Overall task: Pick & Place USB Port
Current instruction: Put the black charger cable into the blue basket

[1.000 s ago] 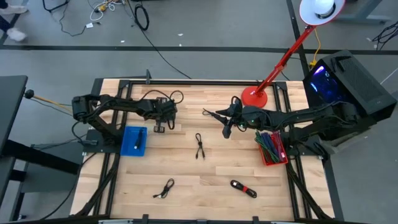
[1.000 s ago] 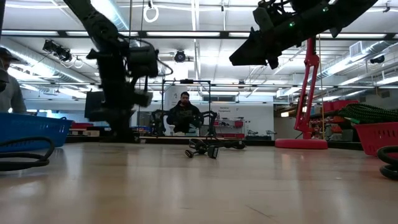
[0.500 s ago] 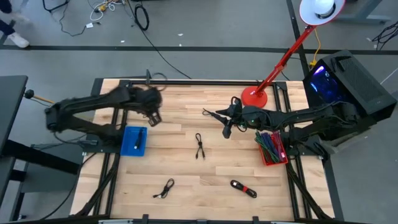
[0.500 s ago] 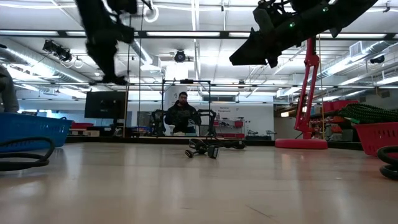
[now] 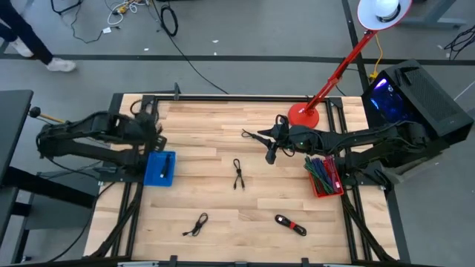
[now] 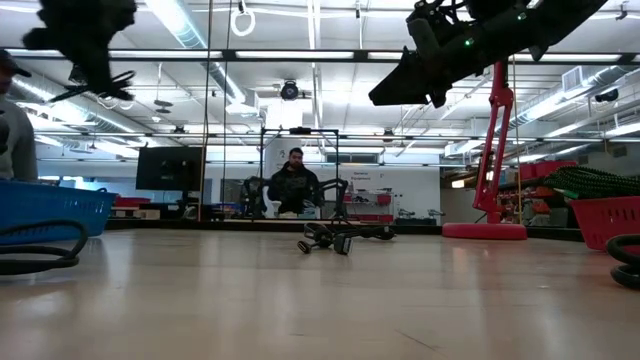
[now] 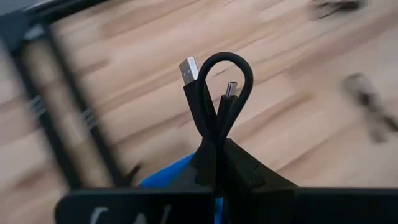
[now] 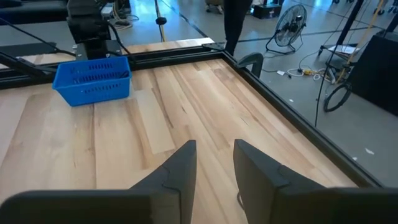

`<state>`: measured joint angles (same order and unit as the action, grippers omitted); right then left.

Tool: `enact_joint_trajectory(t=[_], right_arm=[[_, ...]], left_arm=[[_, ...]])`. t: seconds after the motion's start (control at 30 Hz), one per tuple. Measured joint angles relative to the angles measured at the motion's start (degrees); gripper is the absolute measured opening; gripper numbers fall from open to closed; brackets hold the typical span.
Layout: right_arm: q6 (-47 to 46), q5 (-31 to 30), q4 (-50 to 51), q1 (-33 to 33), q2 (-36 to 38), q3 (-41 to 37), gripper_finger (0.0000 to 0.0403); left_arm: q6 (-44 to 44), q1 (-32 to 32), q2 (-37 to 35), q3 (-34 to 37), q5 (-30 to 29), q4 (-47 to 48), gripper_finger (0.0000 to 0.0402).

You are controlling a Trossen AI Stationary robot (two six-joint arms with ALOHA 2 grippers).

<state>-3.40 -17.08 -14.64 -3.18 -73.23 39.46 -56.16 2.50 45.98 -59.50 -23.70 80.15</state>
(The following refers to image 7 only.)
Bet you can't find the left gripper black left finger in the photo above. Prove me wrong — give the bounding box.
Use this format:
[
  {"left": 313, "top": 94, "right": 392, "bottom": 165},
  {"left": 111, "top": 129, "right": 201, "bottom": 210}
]
[{"left": 55, "top": 138, "right": 216, "bottom": 224}]

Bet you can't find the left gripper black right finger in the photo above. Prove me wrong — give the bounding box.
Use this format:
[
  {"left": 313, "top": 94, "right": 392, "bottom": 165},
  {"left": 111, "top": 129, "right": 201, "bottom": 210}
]
[{"left": 222, "top": 138, "right": 398, "bottom": 224}]

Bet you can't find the blue plastic basket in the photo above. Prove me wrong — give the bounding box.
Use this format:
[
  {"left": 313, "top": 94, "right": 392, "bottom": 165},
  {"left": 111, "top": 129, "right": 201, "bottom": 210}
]
[{"left": 139, "top": 152, "right": 224, "bottom": 224}]

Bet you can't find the black aluminium rig frame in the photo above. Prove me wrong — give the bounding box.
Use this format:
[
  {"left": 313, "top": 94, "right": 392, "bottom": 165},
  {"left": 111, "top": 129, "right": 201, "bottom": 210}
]
[{"left": 0, "top": 0, "right": 137, "bottom": 191}]

